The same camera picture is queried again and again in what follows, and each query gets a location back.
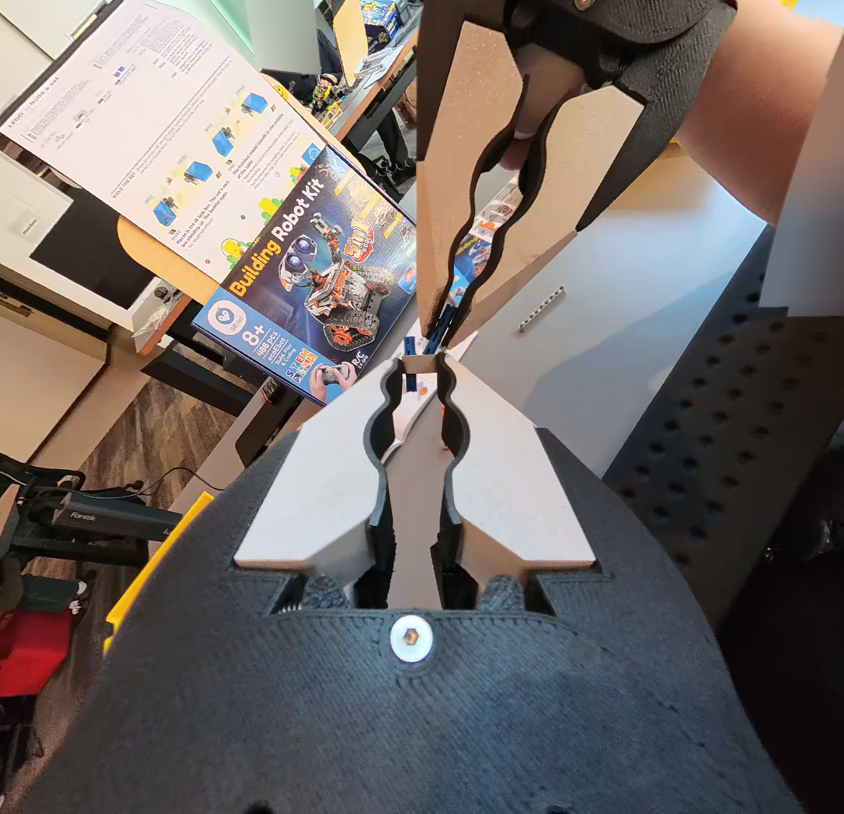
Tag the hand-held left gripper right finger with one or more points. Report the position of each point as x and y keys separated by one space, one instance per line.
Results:
x=521 y=497

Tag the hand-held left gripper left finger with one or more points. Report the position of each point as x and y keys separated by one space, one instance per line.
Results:
x=310 y=497

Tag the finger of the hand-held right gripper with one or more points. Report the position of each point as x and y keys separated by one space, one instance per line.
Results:
x=580 y=161
x=461 y=135

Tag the blue connector pin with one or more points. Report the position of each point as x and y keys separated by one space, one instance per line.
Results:
x=412 y=384
x=440 y=329

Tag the person's right forearm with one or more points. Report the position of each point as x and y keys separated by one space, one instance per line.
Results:
x=758 y=115

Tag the blue instruction booklet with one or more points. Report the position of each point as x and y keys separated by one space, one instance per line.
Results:
x=471 y=260

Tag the open white instruction booklet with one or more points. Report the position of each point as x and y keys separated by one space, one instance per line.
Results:
x=415 y=408

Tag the short grey holed beam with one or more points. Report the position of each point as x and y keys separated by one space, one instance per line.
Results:
x=542 y=309

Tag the black portable device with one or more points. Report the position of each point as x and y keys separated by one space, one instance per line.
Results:
x=112 y=517

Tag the yellow parts bin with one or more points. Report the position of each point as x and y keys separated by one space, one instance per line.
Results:
x=132 y=596

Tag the robot kit box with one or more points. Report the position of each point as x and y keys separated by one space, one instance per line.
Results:
x=297 y=267

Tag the black studded board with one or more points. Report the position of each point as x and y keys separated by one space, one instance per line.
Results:
x=725 y=431

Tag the printed instruction sheet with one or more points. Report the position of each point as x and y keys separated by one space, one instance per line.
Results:
x=165 y=102

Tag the red storage case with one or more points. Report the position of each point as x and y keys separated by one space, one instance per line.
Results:
x=33 y=649

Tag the black wall panel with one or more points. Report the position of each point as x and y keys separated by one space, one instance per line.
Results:
x=86 y=253

